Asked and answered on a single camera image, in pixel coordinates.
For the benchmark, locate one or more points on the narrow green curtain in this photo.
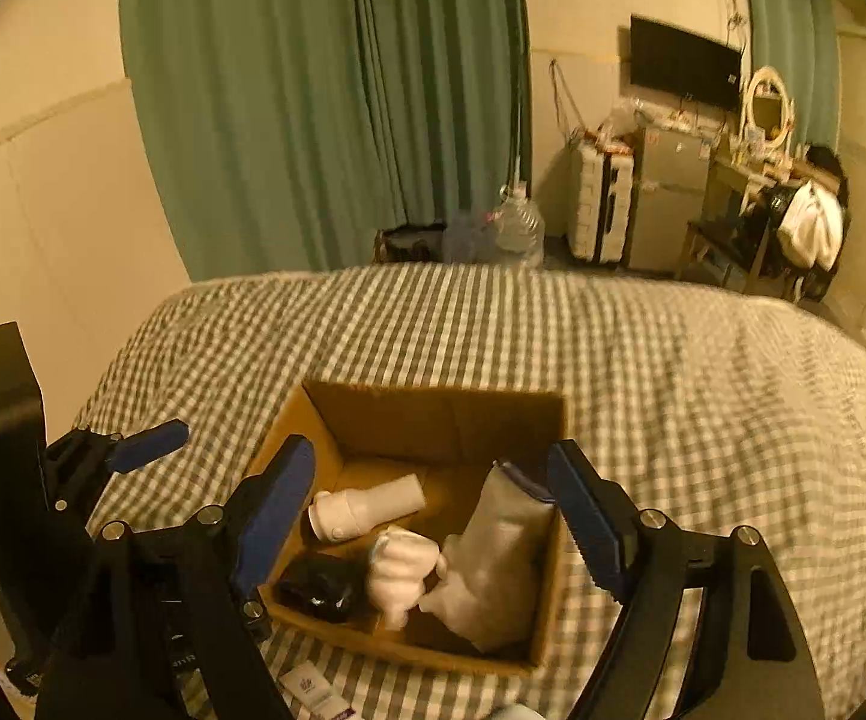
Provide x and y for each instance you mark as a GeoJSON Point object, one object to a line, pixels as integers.
{"type": "Point", "coordinates": [785, 22]}

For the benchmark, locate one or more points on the white suitcase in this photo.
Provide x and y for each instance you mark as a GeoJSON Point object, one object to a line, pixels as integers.
{"type": "Point", "coordinates": [590, 202]}

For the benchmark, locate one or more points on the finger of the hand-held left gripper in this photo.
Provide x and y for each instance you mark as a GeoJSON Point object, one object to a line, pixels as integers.
{"type": "Point", "coordinates": [149, 445]}

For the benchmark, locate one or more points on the white cylindrical bottle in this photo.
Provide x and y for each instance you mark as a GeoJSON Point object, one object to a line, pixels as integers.
{"type": "Point", "coordinates": [373, 508]}

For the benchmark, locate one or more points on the round white vanity mirror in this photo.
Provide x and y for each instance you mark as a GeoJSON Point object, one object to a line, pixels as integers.
{"type": "Point", "coordinates": [749, 101]}

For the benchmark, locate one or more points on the black bag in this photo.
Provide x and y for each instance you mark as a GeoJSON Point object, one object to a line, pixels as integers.
{"type": "Point", "coordinates": [410, 244]}

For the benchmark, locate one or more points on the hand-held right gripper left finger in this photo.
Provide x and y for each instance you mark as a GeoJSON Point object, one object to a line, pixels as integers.
{"type": "Point", "coordinates": [277, 510]}

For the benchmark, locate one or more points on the black wall television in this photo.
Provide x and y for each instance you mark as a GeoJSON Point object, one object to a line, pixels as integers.
{"type": "Point", "coordinates": [684, 60]}

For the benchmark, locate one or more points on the dark cloth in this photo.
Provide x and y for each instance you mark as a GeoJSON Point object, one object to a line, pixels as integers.
{"type": "Point", "coordinates": [829, 165]}

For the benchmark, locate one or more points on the grey fabric pouch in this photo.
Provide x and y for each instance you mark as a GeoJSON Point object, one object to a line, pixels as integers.
{"type": "Point", "coordinates": [496, 562]}

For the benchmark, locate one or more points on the wooden dressing desk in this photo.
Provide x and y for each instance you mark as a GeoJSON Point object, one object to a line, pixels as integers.
{"type": "Point", "coordinates": [733, 176]}

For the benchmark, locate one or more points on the clear plastic bag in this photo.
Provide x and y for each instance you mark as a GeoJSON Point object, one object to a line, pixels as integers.
{"type": "Point", "coordinates": [466, 240]}

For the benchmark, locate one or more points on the rolled white socks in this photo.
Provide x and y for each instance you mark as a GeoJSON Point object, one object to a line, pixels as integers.
{"type": "Point", "coordinates": [403, 570]}

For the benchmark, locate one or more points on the brown cardboard box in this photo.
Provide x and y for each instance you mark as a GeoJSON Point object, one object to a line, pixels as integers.
{"type": "Point", "coordinates": [433, 420]}

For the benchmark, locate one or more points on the small white purple packet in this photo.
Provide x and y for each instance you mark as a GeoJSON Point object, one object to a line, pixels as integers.
{"type": "Point", "coordinates": [316, 692]}

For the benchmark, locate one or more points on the clear water jug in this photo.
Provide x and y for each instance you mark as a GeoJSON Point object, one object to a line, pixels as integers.
{"type": "Point", "coordinates": [519, 229]}

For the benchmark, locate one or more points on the wooden chair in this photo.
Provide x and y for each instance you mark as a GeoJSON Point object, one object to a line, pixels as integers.
{"type": "Point", "coordinates": [710, 236]}

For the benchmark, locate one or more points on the white jacket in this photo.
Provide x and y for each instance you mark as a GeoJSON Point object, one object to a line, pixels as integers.
{"type": "Point", "coordinates": [811, 229]}

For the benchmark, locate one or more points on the black glossy object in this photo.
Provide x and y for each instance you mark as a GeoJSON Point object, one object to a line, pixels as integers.
{"type": "Point", "coordinates": [320, 585]}

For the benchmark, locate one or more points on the grey mini fridge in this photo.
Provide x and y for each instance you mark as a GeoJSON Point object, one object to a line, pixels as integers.
{"type": "Point", "coordinates": [669, 202]}

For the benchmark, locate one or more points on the clutter of snack packets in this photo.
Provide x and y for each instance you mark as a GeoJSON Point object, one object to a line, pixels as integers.
{"type": "Point", "coordinates": [628, 124]}

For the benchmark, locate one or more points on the wide green curtain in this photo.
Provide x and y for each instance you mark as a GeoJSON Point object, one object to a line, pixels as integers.
{"type": "Point", "coordinates": [313, 90]}

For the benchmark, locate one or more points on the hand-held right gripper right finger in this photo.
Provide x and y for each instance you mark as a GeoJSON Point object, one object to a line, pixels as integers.
{"type": "Point", "coordinates": [586, 525]}

